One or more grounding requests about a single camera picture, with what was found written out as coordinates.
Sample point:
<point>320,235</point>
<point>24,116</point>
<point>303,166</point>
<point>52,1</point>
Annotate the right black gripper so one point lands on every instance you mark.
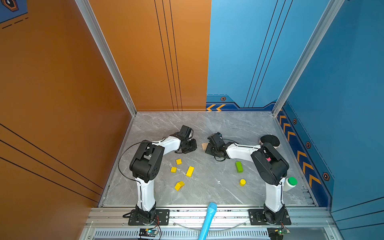
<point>208,149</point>

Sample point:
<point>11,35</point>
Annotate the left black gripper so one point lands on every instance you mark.
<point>194,146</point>

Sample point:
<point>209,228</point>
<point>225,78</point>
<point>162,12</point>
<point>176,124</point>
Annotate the natural wood block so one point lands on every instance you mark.
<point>204,146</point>

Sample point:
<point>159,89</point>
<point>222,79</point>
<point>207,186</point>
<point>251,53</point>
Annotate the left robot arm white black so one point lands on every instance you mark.
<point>145,166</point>

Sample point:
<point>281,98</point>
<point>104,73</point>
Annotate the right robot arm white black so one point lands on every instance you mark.
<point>270,164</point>

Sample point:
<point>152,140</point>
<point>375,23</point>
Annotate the yellow long block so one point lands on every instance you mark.
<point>190,171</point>

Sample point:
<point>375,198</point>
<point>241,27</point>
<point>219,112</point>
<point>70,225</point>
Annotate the green rectangular block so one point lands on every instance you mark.
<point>239,167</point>

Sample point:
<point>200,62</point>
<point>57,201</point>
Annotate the yellow block near front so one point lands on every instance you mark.
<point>179,185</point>

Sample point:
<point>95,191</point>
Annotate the yellow cylinder block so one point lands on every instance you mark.
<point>242,182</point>

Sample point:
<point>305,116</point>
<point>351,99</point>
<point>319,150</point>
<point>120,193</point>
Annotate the cyan tube pole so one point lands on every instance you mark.
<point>211,211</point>

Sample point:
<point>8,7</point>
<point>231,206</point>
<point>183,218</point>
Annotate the plush doll pink black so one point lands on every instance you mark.
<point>273,140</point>

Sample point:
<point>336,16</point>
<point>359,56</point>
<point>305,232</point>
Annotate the white bottle green cap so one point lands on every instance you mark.
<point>289,183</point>

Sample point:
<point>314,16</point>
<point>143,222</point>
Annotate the left circuit board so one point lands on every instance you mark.
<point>148,234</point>

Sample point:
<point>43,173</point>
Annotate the circuit board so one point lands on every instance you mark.
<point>148,234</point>
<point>277,234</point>

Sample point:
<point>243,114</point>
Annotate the right circuit board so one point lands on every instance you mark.
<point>277,234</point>

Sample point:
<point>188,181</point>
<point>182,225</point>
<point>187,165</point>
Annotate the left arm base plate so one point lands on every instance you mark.
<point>162,217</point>

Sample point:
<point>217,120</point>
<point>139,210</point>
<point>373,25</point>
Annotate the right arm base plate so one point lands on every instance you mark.
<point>260,217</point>

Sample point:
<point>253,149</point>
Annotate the aluminium front rail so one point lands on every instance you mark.
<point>229,223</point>

